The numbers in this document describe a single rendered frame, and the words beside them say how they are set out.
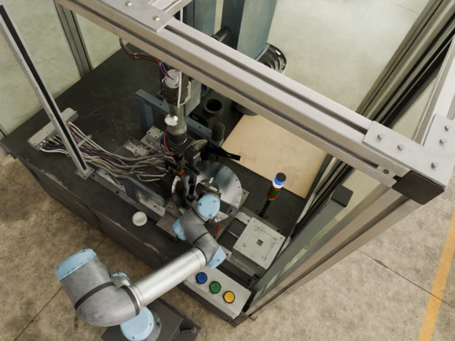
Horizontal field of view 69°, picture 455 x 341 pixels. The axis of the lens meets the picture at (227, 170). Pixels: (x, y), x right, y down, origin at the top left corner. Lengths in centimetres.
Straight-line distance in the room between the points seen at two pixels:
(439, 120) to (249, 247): 117
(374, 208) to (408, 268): 241
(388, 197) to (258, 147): 154
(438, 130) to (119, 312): 86
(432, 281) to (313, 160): 142
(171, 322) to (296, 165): 106
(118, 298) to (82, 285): 10
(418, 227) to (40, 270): 282
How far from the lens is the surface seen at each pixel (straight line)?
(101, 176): 189
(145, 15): 53
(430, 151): 47
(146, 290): 106
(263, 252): 156
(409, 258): 296
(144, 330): 141
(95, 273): 104
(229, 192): 158
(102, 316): 102
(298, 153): 203
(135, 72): 235
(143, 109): 185
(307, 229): 89
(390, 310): 276
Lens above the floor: 236
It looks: 59 degrees down
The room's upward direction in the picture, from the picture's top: 12 degrees clockwise
